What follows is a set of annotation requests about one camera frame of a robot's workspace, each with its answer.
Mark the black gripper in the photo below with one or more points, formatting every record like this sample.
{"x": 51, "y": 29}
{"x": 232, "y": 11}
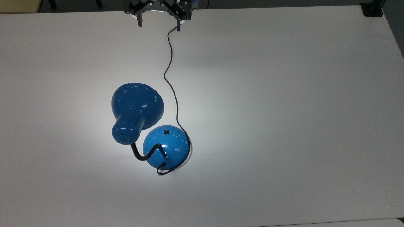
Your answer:
{"x": 157, "y": 3}

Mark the blue gooseneck desk lamp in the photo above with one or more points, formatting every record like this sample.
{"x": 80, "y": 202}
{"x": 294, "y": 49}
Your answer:
{"x": 139, "y": 110}

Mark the black chair leg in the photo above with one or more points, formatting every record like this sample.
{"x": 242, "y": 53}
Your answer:
{"x": 52, "y": 3}
{"x": 98, "y": 3}

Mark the beige wooden furniture panel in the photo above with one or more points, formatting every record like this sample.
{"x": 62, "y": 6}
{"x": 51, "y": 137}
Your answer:
{"x": 19, "y": 5}

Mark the black table clamp mount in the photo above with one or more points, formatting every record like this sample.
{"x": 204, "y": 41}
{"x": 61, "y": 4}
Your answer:
{"x": 371, "y": 10}

